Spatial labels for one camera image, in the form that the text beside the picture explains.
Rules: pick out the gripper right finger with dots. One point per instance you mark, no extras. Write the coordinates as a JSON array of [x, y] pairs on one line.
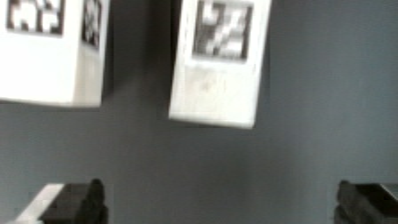
[[367, 203]]

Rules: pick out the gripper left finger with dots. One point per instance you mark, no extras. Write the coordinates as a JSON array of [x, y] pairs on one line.
[[67, 204]]

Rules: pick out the white leg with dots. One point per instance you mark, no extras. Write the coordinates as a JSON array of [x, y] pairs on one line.
[[53, 51], [220, 61]]

